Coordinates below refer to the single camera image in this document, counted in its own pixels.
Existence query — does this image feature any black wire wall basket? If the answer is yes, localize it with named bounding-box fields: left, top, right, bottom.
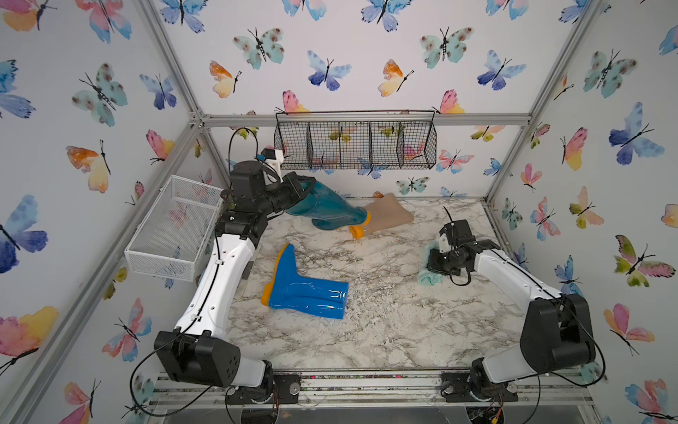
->
left=274, top=110, right=438, bottom=171

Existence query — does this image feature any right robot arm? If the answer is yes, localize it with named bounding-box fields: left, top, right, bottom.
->
left=427, top=220, right=598, bottom=391

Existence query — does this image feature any mint green fluffy cloth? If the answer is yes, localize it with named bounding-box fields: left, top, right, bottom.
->
left=417, top=241, right=444, bottom=287

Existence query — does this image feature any white mesh wall basket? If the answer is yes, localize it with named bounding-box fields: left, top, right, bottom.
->
left=125, top=175, right=222, bottom=281

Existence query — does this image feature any beige rubber boot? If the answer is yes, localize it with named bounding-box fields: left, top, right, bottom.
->
left=349, top=194, right=414, bottom=240

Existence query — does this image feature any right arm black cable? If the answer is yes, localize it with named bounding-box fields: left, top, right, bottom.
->
left=441, top=205, right=607, bottom=424

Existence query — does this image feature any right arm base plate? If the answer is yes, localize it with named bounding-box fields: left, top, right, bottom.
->
left=440, top=371, right=518, bottom=403

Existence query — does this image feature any teal green rubber boot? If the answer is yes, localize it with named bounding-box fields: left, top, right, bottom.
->
left=285, top=176, right=368, bottom=231

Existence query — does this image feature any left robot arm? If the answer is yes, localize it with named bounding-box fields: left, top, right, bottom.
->
left=154, top=160, right=316, bottom=396

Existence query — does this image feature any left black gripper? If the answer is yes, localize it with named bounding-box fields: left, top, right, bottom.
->
left=255, top=174, right=314, bottom=219

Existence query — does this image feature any blue rubber boot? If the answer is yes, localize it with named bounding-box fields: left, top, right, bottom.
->
left=261, top=244, right=349, bottom=320

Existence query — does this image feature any aluminium front rail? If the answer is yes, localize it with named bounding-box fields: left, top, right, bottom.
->
left=150, top=369, right=594, bottom=409

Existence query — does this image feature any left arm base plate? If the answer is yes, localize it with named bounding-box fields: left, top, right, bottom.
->
left=225, top=372, right=301, bottom=406

